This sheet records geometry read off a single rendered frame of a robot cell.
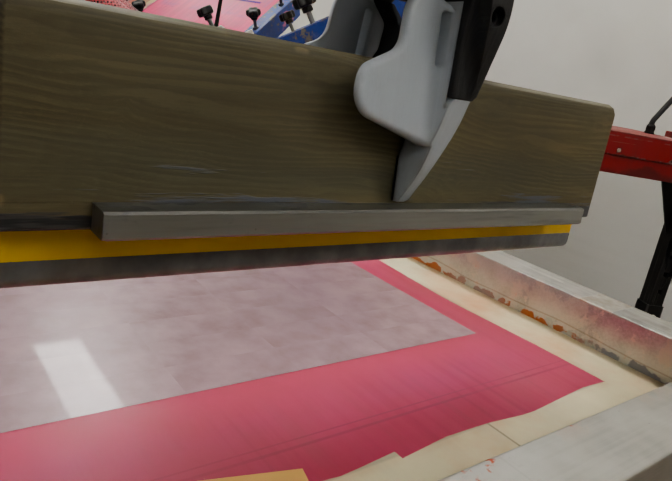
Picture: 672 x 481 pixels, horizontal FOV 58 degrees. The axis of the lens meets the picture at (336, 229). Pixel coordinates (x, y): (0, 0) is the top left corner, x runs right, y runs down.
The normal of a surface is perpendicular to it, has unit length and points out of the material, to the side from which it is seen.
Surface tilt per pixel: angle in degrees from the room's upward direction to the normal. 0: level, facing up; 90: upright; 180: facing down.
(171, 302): 0
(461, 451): 0
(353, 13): 95
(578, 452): 0
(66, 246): 89
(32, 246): 89
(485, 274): 90
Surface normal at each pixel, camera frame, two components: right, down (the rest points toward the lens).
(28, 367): 0.18, -0.95
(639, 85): -0.78, 0.03
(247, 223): 0.60, 0.29
